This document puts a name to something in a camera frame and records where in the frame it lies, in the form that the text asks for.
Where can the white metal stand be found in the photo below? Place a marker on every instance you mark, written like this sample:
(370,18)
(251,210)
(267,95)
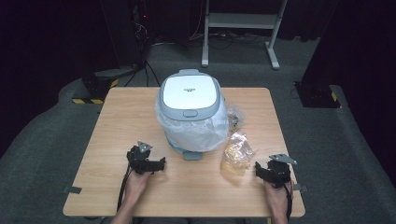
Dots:
(241,20)

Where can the person's left hand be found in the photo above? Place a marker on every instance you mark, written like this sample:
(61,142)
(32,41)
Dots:
(137,185)

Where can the yellow plastic bag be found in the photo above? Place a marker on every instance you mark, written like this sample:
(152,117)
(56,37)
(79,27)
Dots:
(237,152)

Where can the grey tape piece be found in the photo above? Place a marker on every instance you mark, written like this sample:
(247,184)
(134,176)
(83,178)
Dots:
(73,189)
(300,188)

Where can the white plastic bin liner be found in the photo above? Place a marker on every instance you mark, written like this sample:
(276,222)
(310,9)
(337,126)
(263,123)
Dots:
(199,132)

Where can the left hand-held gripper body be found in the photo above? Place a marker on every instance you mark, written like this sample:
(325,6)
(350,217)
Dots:
(138,161)

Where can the clear plastic wrapper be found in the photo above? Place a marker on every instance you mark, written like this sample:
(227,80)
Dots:
(235,116)

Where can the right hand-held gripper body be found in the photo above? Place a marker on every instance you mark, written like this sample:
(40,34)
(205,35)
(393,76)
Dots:
(280,174)

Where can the black stand base striped tape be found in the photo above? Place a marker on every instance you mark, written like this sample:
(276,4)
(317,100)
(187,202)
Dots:
(317,95)
(98,85)

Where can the person's right hand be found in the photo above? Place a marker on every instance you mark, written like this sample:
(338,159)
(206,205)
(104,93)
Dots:
(277,197)

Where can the white and grey pedal bin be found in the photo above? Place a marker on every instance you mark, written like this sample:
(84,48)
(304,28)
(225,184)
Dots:
(190,93)

